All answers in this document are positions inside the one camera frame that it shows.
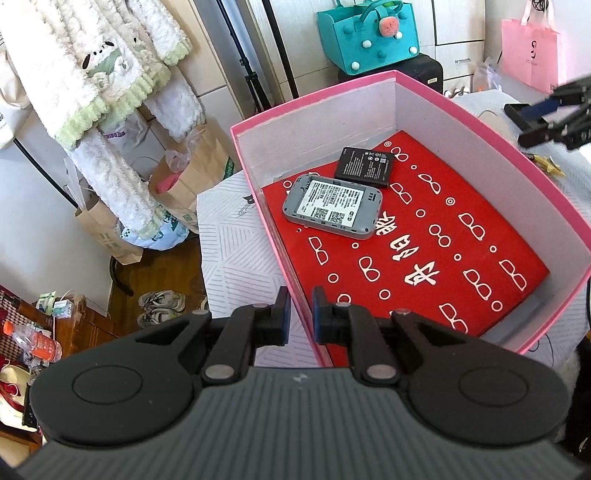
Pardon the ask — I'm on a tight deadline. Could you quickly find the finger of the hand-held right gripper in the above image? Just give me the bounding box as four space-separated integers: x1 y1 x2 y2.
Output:
503 76 591 125
517 111 591 151

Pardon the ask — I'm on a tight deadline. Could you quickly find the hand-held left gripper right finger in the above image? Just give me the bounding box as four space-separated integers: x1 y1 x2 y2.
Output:
312 286 467 387

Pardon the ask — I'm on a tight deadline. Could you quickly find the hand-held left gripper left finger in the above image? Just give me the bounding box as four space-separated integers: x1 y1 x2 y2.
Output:
134 286 291 387

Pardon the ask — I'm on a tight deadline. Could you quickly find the pink cardboard box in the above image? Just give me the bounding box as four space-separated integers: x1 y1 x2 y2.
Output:
230 70 591 367

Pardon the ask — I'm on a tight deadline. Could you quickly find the yellow wrapper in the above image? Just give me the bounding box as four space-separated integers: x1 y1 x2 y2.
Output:
529 152 566 178

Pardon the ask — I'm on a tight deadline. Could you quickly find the pink paper bag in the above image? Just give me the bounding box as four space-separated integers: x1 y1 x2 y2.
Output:
501 0 566 93

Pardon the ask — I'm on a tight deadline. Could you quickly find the clear plastic bag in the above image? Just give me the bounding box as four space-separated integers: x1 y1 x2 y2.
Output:
473 58 502 93

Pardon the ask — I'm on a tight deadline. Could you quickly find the red patterned cloth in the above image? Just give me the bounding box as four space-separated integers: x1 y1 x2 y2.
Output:
262 130 550 365

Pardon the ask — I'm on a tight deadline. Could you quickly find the white drawer cabinet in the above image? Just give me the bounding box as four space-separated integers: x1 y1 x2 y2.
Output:
418 0 504 93

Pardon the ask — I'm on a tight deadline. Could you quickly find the black suitcase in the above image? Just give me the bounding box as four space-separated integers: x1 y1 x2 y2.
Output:
338 53 445 93

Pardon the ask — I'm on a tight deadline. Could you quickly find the grey pocket router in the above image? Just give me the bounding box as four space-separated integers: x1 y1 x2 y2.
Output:
283 174 384 241

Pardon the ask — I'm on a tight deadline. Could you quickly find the grey white sneaker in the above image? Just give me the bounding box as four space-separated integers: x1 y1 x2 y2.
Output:
139 290 186 311
139 308 183 329

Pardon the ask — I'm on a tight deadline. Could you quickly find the blue white plastic pack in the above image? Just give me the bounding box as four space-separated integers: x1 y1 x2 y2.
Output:
120 208 191 251

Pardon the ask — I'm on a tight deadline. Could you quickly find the flat black battery pack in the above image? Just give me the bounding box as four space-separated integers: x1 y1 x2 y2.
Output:
334 147 393 189

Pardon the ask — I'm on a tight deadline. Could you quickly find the brown paper bag green print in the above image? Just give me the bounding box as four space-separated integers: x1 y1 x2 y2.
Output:
150 117 238 227

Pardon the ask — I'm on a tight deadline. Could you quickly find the teal felt handbag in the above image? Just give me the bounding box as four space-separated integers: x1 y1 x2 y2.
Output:
316 0 421 77

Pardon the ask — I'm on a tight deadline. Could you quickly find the green tissue pack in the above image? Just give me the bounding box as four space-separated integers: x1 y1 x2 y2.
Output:
37 291 77 319

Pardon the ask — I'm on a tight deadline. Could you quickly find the red label plastic bottle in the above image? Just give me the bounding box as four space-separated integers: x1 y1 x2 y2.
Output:
4 320 63 363

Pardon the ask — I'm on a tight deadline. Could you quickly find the black tripod stand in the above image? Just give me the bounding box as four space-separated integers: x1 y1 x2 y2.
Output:
216 0 274 112

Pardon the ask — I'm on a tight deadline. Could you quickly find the white fleece pajama top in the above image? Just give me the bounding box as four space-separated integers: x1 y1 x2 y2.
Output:
28 0 195 151

